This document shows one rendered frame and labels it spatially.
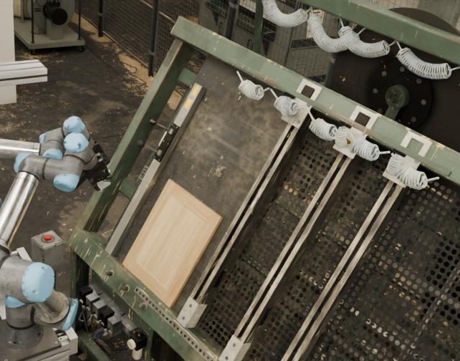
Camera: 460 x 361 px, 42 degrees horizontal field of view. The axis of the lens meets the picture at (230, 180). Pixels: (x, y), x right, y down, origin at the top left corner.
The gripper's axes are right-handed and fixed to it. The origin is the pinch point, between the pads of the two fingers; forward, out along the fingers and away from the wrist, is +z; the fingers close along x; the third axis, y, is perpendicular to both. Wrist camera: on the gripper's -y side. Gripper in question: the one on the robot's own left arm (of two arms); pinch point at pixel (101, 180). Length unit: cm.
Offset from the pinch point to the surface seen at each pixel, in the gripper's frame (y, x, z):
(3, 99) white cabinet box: -12, 356, 142
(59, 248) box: -33.8, 13.9, 33.6
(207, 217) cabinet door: 29, -35, 24
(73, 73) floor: 70, 413, 192
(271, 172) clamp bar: 58, -53, 3
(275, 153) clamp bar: 64, -49, -1
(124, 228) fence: -2.8, 0.9, 34.7
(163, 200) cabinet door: 19.1, -8.2, 25.4
